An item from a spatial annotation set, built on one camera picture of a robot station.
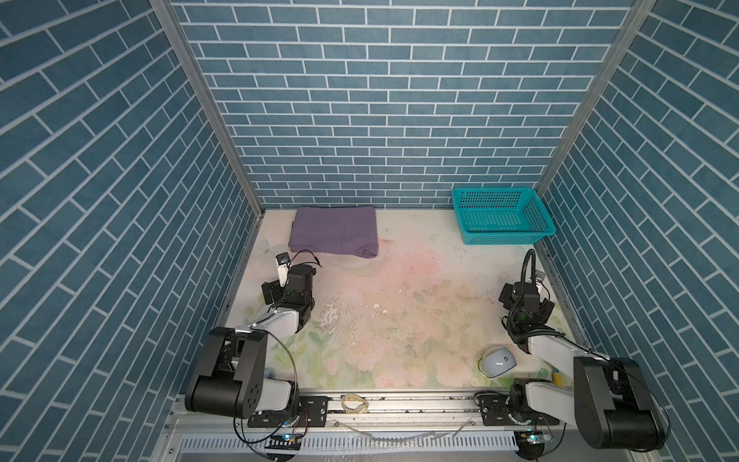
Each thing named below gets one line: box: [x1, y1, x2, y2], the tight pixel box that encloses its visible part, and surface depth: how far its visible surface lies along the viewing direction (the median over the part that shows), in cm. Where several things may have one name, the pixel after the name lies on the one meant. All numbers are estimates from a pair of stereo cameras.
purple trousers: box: [287, 205, 380, 259], surface depth 118 cm
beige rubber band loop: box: [340, 392, 370, 414], surface depth 77 cm
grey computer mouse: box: [478, 347, 518, 379], surface depth 77 cm
